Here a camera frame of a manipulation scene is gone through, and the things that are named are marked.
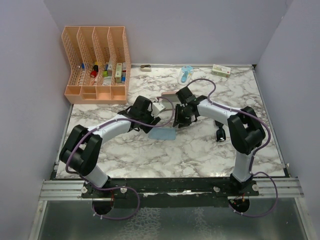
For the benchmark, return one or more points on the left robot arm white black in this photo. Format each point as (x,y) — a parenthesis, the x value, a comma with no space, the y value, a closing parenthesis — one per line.
(81,150)

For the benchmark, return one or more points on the aluminium rail frame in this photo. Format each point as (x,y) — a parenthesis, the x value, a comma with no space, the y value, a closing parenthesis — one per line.
(61,190)

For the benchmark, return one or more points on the blue white packaged item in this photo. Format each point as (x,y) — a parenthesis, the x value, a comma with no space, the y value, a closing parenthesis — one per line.
(185,75)

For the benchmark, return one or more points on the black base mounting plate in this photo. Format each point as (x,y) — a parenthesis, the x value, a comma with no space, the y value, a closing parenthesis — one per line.
(170,192)

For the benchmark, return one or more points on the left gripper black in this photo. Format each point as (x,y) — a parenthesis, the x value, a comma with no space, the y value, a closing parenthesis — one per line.
(153,120)

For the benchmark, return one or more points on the peach desk file organizer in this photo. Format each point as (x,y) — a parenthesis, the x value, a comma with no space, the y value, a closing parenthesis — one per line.
(100,64)

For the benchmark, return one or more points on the red black small bottle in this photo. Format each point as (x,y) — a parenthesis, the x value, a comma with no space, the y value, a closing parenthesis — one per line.
(95,70)

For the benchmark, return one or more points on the green white box in organizer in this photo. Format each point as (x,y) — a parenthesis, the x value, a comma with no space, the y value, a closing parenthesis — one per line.
(118,72)

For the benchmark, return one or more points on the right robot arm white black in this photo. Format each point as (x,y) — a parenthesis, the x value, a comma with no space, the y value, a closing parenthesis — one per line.
(245,131)

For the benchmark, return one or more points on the light blue cleaning cloth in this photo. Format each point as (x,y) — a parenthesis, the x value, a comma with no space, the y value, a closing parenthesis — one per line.
(163,133)

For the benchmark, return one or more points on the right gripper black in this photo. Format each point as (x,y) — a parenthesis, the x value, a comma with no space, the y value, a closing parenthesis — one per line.
(178,120)

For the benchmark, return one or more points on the black sunglasses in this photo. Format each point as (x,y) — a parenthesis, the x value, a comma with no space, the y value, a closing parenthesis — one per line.
(220,133)

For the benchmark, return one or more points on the small white green box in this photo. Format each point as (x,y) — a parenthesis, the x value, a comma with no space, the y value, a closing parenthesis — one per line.
(221,71)

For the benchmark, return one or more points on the pink glasses case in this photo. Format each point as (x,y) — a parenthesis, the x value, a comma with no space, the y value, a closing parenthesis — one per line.
(169,99)

